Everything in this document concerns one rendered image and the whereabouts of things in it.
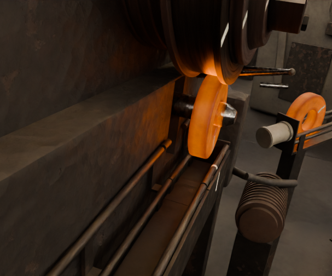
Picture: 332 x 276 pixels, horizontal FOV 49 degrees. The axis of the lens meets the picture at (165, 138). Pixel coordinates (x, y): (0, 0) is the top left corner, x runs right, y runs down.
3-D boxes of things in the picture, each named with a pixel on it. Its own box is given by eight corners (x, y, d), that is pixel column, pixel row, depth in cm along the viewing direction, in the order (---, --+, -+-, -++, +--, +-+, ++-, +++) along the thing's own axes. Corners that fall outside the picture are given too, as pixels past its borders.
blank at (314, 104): (287, 149, 113) (296, 154, 110) (278, 114, 102) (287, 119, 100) (319, 118, 116) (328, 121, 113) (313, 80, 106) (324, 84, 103)
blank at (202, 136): (192, 90, 57) (213, 94, 56) (215, 62, 70) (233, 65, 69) (182, 171, 65) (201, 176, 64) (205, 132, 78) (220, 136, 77)
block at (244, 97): (187, 178, 96) (201, 90, 86) (195, 166, 103) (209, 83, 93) (227, 190, 93) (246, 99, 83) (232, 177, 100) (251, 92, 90)
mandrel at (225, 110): (141, 110, 69) (144, 88, 67) (150, 105, 73) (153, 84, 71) (231, 132, 64) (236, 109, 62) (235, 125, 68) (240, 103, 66)
